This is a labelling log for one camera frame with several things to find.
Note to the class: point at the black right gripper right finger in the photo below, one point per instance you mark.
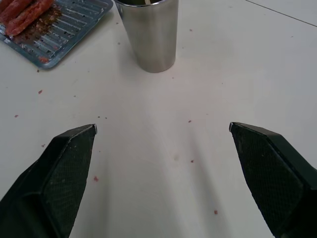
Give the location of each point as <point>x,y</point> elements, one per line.
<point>270,178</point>

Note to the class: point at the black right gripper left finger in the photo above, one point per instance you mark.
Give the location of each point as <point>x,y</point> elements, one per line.
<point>59,178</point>

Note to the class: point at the ribbed metal tray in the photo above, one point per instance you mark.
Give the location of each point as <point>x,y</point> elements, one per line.
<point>62,32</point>

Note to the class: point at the red sausage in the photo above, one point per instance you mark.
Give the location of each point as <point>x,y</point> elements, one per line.
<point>12,8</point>
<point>27,18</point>

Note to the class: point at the stainless steel cup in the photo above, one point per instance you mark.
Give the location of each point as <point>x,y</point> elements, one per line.
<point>153,34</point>

